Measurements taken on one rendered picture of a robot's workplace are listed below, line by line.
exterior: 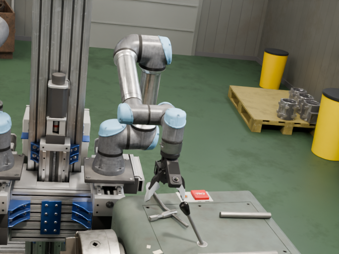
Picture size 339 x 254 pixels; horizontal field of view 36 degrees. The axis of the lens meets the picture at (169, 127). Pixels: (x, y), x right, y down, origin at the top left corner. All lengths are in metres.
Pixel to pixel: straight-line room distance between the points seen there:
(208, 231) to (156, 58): 0.74
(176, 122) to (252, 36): 8.18
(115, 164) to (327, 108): 3.88
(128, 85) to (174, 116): 0.26
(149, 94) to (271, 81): 6.11
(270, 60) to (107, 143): 6.06
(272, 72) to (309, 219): 3.87
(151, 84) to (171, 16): 7.21
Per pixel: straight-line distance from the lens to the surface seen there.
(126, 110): 1.83
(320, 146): 6.05
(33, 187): 2.41
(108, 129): 2.27
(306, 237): 4.48
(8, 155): 2.35
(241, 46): 9.88
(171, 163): 1.83
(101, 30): 9.30
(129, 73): 1.98
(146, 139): 2.31
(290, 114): 6.50
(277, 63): 8.17
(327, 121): 5.93
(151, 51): 2.13
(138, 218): 1.89
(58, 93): 2.31
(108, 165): 2.33
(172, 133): 1.78
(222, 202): 2.07
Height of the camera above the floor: 2.26
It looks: 22 degrees down
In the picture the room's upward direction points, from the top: 8 degrees clockwise
